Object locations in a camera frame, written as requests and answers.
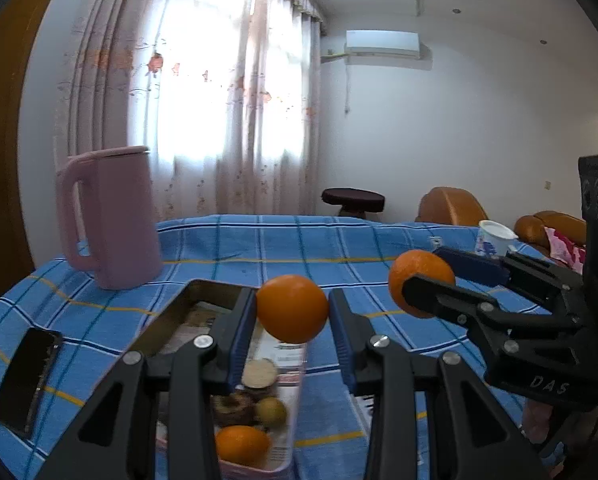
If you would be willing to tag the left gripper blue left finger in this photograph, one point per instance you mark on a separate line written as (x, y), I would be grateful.
(114, 434)

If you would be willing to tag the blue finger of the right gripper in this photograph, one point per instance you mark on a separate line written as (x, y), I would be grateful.
(451, 303)
(474, 268)

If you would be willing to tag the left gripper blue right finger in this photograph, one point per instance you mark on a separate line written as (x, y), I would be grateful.
(470, 435)

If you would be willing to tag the dark passion fruit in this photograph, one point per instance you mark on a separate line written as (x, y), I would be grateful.
(236, 409)

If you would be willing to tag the yellow-green longan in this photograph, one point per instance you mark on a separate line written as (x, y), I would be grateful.
(271, 412)

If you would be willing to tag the small oval orange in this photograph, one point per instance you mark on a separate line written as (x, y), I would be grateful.
(243, 445)

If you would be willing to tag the person's hand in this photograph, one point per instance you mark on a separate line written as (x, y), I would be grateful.
(535, 421)

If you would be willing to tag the white enamel mug blue flowers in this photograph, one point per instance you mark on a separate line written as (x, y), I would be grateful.
(494, 240)

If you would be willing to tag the orange leather armchair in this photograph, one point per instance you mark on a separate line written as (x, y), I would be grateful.
(453, 206)

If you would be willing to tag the pink red floral cloth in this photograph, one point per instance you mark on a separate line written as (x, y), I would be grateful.
(564, 251)

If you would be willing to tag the black smartphone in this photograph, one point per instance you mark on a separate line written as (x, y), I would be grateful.
(25, 378)

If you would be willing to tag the blue plaid tablecloth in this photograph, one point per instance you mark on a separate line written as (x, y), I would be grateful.
(332, 427)

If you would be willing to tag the printed paper leaflet in tin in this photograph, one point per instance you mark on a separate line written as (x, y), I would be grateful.
(290, 361)

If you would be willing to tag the pink metal tin box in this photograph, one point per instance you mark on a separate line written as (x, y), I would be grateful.
(227, 314)

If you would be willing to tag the dark round stool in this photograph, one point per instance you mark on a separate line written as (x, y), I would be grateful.
(353, 202)

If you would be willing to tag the pink electric kettle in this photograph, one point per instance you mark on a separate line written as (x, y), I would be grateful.
(105, 214)

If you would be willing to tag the white air conditioner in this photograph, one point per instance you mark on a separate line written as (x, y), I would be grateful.
(383, 42)

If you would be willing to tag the sheer floral curtain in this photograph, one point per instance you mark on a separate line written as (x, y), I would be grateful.
(224, 94)

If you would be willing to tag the wooden door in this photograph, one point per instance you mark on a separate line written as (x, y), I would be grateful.
(19, 23)

